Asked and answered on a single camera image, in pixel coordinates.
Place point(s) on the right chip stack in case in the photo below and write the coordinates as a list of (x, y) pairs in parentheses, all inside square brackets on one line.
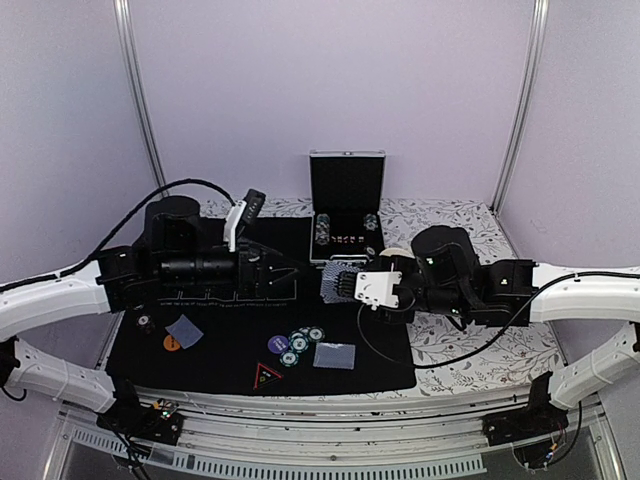
[(370, 222)]

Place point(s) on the purple small blind button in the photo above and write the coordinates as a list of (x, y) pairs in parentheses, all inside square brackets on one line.
[(278, 344)]

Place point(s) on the cream ribbed ceramic mug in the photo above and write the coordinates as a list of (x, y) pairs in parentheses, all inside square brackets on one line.
[(396, 252)]

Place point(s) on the left aluminium corner post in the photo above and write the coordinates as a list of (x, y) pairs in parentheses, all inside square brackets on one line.
[(126, 36)]

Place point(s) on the left chip stack in case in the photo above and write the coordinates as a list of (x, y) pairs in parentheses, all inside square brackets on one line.
[(322, 234)]

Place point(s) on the red dice row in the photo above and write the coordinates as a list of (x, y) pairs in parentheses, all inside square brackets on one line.
[(347, 239)]

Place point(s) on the aluminium corner post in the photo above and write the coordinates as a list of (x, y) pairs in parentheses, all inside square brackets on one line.
[(126, 36), (533, 57)]

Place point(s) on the orange big blind button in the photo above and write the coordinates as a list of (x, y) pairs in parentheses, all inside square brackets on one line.
[(171, 344)]

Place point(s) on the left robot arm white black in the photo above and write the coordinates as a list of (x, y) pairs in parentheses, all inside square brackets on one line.
[(108, 280)]

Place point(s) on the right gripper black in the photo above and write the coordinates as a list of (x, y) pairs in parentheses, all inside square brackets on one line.
[(384, 315)]

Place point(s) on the red brown poker chip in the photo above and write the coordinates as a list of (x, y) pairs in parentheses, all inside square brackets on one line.
[(145, 323)]

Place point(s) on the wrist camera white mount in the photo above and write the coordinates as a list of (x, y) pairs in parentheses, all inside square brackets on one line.
[(376, 289), (242, 214)]

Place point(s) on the black poker mat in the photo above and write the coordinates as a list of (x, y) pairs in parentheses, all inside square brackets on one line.
[(235, 340)]

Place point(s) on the aluminium poker chip case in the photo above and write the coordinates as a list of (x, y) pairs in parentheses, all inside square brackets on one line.
[(346, 185)]

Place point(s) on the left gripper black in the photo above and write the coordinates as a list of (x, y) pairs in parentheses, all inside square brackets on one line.
[(259, 287)]

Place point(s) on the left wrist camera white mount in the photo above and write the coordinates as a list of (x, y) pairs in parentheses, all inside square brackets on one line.
[(242, 214)]

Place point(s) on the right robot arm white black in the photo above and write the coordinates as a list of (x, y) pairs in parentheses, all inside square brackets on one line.
[(441, 274)]

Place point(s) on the blue card player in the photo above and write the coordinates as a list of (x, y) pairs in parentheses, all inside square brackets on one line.
[(185, 332), (334, 356)]

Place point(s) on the chip stack in case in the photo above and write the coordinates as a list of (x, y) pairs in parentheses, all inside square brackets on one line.
[(322, 234), (370, 222)]

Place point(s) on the aluminium front rail frame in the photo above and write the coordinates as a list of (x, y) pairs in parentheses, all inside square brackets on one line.
[(381, 436)]

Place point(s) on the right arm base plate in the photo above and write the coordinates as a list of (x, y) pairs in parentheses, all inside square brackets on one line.
[(523, 423)]

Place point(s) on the right aluminium corner post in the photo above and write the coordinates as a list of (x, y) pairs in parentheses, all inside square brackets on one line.
[(533, 57)]

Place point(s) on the triangular red black marker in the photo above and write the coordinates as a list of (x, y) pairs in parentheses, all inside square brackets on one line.
[(265, 375)]

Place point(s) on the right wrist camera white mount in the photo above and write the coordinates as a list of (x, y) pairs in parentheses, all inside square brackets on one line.
[(376, 289)]

